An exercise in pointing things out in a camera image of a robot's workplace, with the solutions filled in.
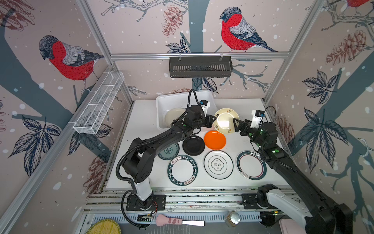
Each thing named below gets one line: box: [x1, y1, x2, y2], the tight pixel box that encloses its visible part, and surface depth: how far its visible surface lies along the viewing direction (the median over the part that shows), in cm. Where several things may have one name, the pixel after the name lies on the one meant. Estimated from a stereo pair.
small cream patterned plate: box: [213, 107, 241, 135], surface depth 83 cm
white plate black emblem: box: [203, 150, 234, 180], surface depth 87 cm
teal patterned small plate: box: [157, 142, 180, 161], surface depth 93 cm
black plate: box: [182, 135, 206, 156], surface depth 95 cm
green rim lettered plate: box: [167, 154, 199, 187], surface depth 86 cm
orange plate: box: [204, 130, 227, 151], surface depth 97 cm
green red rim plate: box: [236, 150, 267, 181], surface depth 85 cm
